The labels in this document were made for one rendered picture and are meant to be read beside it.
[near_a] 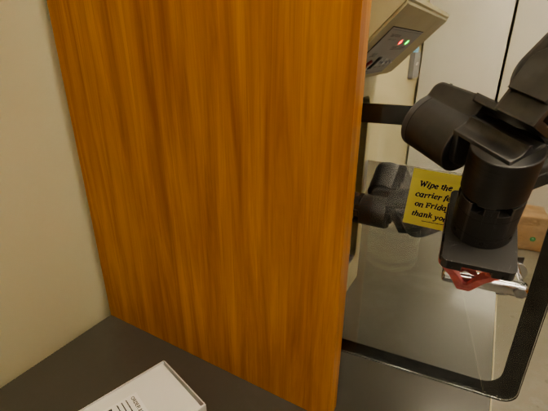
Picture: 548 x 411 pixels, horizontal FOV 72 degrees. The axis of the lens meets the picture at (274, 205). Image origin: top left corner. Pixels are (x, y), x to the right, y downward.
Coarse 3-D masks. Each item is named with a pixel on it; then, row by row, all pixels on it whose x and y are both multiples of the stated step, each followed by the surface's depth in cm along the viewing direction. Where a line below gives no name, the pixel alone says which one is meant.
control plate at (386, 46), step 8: (392, 32) 46; (400, 32) 49; (408, 32) 52; (416, 32) 56; (384, 40) 47; (392, 40) 50; (376, 48) 48; (384, 48) 51; (392, 48) 55; (400, 48) 59; (368, 56) 49; (376, 56) 52; (384, 56) 56; (392, 56) 60; (376, 64) 57; (384, 64) 61; (368, 72) 58; (376, 72) 62
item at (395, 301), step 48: (384, 144) 48; (384, 192) 50; (384, 240) 52; (432, 240) 49; (528, 240) 45; (384, 288) 55; (432, 288) 52; (528, 288) 47; (384, 336) 58; (432, 336) 54; (480, 336) 51; (528, 336) 49; (480, 384) 54
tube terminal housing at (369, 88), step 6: (366, 78) 69; (372, 78) 72; (366, 84) 70; (372, 84) 73; (366, 90) 70; (372, 90) 74; (366, 96) 73; (372, 96) 74; (366, 102) 77; (372, 102) 75
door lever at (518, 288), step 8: (520, 264) 46; (464, 272) 45; (472, 272) 45; (520, 272) 45; (448, 280) 45; (464, 280) 44; (520, 280) 44; (480, 288) 44; (488, 288) 44; (496, 288) 43; (504, 288) 43; (512, 288) 42; (520, 288) 42; (520, 296) 42
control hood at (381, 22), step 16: (384, 0) 41; (400, 0) 40; (416, 0) 43; (384, 16) 42; (400, 16) 43; (416, 16) 48; (432, 16) 55; (448, 16) 64; (384, 32) 44; (432, 32) 66; (368, 48) 46; (416, 48) 69
